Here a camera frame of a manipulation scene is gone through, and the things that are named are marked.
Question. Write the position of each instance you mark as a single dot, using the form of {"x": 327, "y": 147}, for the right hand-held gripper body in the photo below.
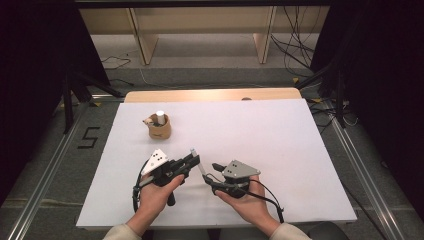
{"x": 238, "y": 171}

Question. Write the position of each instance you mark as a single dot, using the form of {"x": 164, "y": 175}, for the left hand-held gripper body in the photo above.
{"x": 156, "y": 163}

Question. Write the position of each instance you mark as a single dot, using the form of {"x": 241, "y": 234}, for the thin grey white pen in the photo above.
{"x": 202, "y": 169}

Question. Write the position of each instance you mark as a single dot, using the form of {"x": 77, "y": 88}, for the tan cup with dark print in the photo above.
{"x": 160, "y": 132}

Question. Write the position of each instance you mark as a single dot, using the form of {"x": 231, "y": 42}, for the white cylinder tube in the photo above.
{"x": 160, "y": 116}

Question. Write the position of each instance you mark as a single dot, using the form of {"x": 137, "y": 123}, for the person's left hand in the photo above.
{"x": 151, "y": 203}

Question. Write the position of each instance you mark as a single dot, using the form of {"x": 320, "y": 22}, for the person's right hand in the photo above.
{"x": 253, "y": 210}

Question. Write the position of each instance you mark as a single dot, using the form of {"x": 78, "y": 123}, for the white table board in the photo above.
{"x": 266, "y": 140}

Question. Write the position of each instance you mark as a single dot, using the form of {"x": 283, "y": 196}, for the small beige wooden stick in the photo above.
{"x": 147, "y": 121}

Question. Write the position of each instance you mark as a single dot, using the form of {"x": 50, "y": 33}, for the light wooden table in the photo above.
{"x": 200, "y": 95}

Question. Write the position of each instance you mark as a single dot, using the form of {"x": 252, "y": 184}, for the small dark round item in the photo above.
{"x": 246, "y": 98}

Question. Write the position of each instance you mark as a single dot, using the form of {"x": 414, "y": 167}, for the yellow tape piece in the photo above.
{"x": 96, "y": 104}
{"x": 316, "y": 100}
{"x": 295, "y": 80}

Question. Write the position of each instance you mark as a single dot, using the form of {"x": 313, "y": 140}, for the black metal stand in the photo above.
{"x": 339, "y": 96}
{"x": 68, "y": 106}

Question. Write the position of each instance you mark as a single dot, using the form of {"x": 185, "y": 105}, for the light wooden shelf unit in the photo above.
{"x": 200, "y": 20}

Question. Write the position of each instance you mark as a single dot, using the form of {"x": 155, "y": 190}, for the black curtain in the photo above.
{"x": 30, "y": 83}
{"x": 383, "y": 83}

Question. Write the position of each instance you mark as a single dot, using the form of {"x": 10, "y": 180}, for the metal floor rail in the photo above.
{"x": 40, "y": 190}
{"x": 366, "y": 173}

